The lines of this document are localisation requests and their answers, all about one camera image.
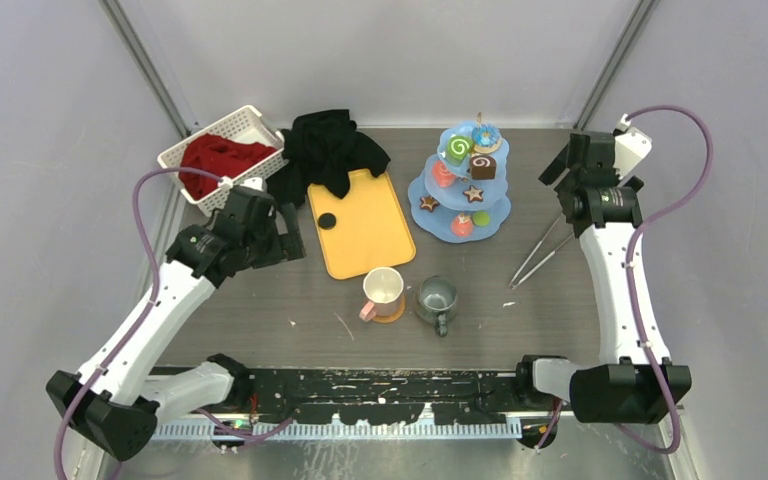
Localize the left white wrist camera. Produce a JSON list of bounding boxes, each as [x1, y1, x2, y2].
[[241, 177, 267, 192]]

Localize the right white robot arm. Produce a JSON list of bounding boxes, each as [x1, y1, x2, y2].
[[514, 127, 692, 424]]

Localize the white plastic basket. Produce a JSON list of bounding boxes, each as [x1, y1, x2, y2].
[[157, 105, 288, 185]]

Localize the chocolate swirl roll cake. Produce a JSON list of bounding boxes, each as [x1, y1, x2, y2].
[[468, 154, 498, 181]]

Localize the red round cake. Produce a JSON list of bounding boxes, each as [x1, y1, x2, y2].
[[450, 212, 474, 238]]

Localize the pink mug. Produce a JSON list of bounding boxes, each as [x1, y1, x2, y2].
[[359, 267, 405, 322]]

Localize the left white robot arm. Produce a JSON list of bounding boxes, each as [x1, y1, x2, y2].
[[46, 186, 305, 461]]

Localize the brown star cookie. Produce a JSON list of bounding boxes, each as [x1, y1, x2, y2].
[[462, 185, 484, 203], [419, 195, 440, 213]]

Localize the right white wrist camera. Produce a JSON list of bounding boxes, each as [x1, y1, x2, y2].
[[613, 114, 653, 181]]

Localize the blue donut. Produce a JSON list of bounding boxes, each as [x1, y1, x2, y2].
[[471, 123, 503, 154]]

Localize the red cloth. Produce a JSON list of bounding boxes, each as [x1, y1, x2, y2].
[[178, 134, 277, 200]]

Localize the grey metal cup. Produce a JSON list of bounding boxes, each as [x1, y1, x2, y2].
[[414, 275, 458, 337]]

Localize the woven coaster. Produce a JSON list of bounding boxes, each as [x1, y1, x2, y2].
[[371, 294, 406, 324]]

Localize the yellow tray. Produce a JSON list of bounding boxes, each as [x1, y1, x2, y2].
[[307, 169, 416, 280]]

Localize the green round macaron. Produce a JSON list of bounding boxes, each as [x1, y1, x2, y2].
[[472, 211, 491, 227]]

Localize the metal tongs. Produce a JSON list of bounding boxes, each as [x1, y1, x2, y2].
[[508, 215, 574, 290]]

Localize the blue three-tier cake stand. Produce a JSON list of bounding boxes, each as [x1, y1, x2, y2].
[[408, 114, 512, 243]]

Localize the black round cookie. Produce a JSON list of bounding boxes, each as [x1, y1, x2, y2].
[[317, 212, 337, 230]]

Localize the pink swirl roll cake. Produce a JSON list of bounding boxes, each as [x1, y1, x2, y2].
[[431, 160, 458, 188]]

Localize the green roll cake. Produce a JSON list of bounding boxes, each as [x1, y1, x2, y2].
[[444, 135, 473, 167]]

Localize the black cloth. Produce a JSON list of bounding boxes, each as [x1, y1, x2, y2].
[[267, 109, 391, 207]]

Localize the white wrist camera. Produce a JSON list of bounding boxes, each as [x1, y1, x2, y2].
[[613, 114, 653, 181], [241, 177, 267, 192]]

